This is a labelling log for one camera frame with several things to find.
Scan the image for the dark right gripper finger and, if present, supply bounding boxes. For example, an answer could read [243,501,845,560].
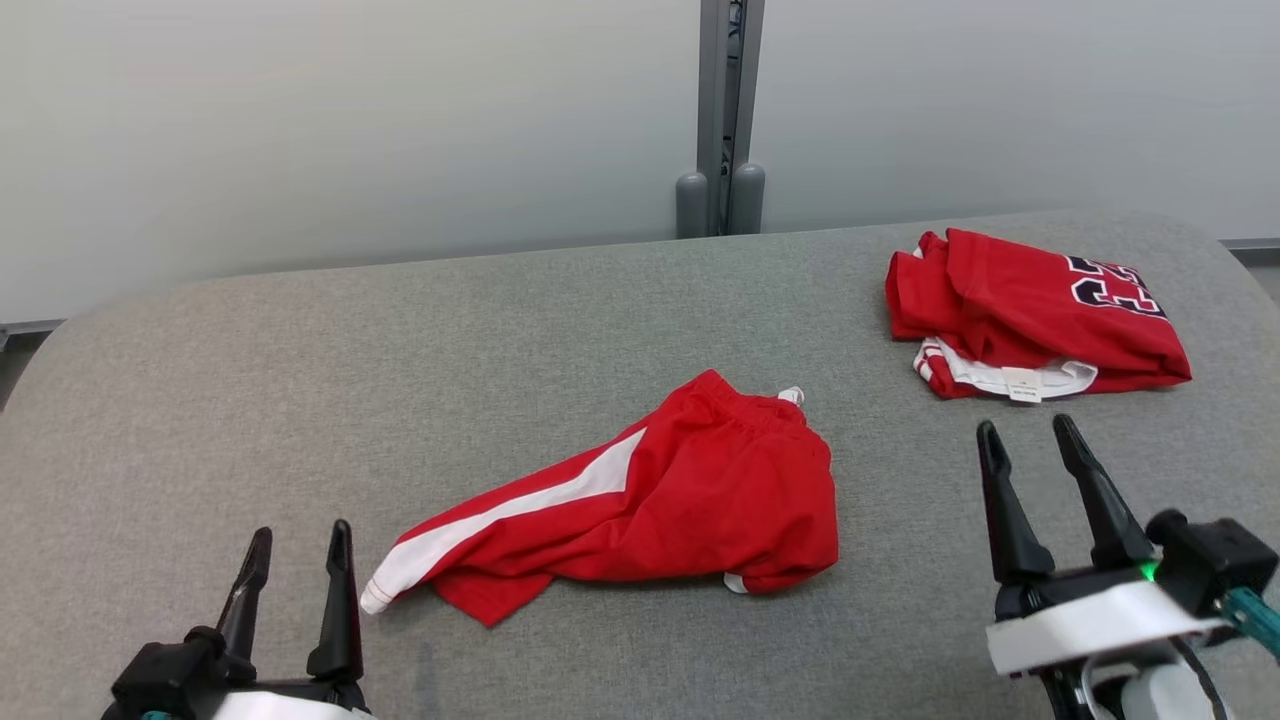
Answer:
[976,420,1056,586]
[1052,414,1156,571]

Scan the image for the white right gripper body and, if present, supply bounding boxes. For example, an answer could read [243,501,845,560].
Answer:
[985,565,1226,681]

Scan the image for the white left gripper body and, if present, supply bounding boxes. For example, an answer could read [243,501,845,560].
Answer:
[205,680,376,720]

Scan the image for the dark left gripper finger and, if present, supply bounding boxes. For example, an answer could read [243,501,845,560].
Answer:
[306,519,364,683]
[215,527,273,661]

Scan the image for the red jersey with white sleeves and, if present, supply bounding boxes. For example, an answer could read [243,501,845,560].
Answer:
[885,228,1193,404]

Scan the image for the red shorts with white stripe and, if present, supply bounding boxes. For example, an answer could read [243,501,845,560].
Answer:
[360,369,841,629]

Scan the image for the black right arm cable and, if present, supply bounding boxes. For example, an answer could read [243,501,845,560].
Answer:
[1170,640,1228,720]

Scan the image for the teal right camera plug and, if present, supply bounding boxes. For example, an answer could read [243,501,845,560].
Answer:
[1220,587,1280,661]

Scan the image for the grey metal partition post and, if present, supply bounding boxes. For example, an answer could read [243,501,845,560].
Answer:
[675,0,768,239]

